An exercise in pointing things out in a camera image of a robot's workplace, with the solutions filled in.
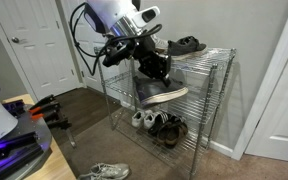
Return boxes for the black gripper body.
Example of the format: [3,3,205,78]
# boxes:
[103,36,171,80]

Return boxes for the dark grey sneaker white sole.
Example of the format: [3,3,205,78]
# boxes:
[133,76,188,107]

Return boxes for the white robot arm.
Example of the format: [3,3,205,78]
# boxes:
[84,0,171,87]

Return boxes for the round grey robot base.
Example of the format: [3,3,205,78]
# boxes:
[0,109,43,180]

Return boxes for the black sneaker front top shelf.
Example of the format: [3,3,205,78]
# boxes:
[167,36,207,60]

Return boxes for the small white shoe right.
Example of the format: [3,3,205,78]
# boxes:
[143,113,156,129]

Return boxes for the small white shoe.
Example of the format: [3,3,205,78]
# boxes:
[131,111,145,127]
[143,113,156,129]

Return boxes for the small white shoe left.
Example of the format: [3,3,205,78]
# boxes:
[131,111,145,127]

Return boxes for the black sandal on bottom shelf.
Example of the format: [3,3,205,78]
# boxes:
[157,121,188,149]

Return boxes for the black slide white stripes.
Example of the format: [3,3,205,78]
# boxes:
[148,111,175,136]

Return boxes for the white panel door middle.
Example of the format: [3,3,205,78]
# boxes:
[72,8,119,92]

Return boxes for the white panel door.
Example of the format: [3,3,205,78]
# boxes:
[0,0,78,99]
[72,8,119,92]

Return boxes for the grey sneaker on floor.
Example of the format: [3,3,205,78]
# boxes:
[77,163,130,180]

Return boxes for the white door right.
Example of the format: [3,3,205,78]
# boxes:
[231,19,288,161]

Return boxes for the white panel door left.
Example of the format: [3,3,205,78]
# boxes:
[0,0,78,99]

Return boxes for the wooden table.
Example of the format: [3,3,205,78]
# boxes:
[2,93,77,180]

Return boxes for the chrome wire shoe rack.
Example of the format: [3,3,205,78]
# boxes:
[101,48,236,177]

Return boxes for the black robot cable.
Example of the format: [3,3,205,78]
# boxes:
[69,2,163,77]

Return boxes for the orange handled clamps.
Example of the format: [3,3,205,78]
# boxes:
[28,94,72,130]

